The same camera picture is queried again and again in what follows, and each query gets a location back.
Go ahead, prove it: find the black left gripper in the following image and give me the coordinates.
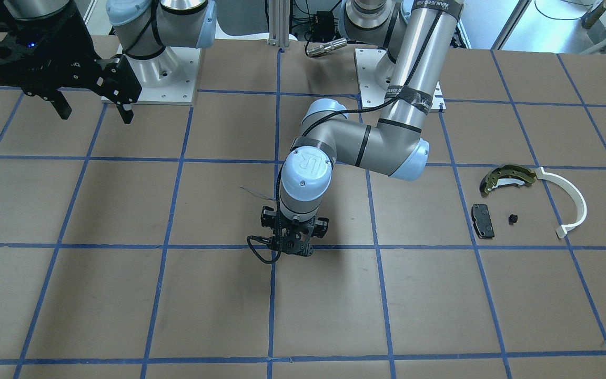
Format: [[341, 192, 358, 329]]
[[269, 213, 329, 257]]

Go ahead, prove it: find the black brake pad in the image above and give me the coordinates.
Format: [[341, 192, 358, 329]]
[[471, 203, 495, 239]]

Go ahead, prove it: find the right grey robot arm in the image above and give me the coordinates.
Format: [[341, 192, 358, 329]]
[[0, 1, 217, 123]]

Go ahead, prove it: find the aluminium frame post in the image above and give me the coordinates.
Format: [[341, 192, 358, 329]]
[[266, 0, 291, 51]]

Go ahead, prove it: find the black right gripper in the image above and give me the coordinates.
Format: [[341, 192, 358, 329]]
[[0, 1, 142, 124]]

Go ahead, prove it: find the green brake shoe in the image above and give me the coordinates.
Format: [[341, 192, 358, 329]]
[[479, 164, 537, 197]]

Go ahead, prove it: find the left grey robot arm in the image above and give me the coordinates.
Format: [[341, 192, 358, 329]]
[[246, 1, 464, 263]]

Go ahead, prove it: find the black box behind table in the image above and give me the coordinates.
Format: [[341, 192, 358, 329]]
[[309, 11, 336, 43]]

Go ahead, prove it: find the silver cylinder tool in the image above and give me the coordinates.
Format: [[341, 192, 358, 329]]
[[305, 37, 347, 58]]

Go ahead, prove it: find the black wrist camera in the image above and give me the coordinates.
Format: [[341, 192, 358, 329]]
[[260, 206, 277, 230]]

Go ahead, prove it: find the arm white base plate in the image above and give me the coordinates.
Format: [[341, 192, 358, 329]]
[[128, 46, 204, 105], [355, 47, 447, 113]]

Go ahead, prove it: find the white curved plastic bracket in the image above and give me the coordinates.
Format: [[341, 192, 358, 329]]
[[536, 166, 588, 239]]

